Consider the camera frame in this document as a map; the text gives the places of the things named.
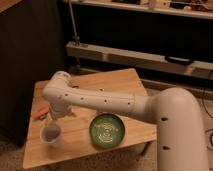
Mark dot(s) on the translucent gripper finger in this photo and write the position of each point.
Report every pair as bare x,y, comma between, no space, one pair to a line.
49,121

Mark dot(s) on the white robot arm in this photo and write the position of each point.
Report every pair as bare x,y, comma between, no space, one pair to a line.
181,142

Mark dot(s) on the green ceramic plate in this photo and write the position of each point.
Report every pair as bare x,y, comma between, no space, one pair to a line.
106,131

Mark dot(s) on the wooden folding table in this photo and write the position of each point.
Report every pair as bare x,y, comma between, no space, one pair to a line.
75,140

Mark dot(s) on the white lower shelf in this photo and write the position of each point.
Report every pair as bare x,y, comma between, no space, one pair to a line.
141,60

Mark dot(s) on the white shelf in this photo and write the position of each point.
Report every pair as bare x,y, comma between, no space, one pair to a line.
141,60
133,7

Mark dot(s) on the white upper shelf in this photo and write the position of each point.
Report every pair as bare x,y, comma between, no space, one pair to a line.
133,7

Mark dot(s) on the orange handled tool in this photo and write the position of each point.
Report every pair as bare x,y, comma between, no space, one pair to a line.
40,112

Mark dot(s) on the black handle on shelf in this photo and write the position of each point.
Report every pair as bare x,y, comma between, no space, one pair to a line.
179,61

